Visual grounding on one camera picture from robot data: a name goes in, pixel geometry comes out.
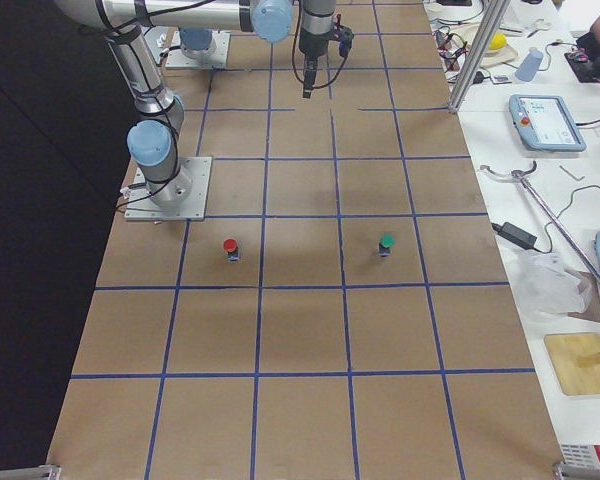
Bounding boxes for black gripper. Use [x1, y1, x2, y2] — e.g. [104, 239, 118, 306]
[299, 13, 336, 99]

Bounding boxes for green push button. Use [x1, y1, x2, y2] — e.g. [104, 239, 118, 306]
[378, 233, 395, 258]

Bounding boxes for red push button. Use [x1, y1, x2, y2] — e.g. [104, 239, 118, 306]
[223, 238, 240, 262]

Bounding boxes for beige tray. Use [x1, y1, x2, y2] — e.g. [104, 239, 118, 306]
[455, 24, 519, 68]

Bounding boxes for yellow lemon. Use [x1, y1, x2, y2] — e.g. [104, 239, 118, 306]
[488, 33, 507, 52]

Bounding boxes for blue plastic cup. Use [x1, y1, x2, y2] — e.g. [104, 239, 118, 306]
[514, 48, 544, 83]

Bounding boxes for metal reacher stick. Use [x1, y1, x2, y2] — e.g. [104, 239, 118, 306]
[478, 160, 600, 287]

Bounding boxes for black power adapter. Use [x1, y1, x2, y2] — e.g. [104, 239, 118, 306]
[492, 222, 537, 250]

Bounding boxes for clear plastic bag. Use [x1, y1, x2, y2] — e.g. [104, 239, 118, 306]
[505, 250, 593, 322]

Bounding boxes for wooden cutting board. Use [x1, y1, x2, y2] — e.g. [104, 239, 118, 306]
[544, 332, 600, 396]

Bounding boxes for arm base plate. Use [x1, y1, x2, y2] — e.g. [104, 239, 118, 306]
[165, 28, 230, 70]
[124, 157, 212, 221]

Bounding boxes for aluminium frame post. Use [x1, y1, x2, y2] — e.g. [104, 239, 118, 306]
[448, 0, 510, 113]

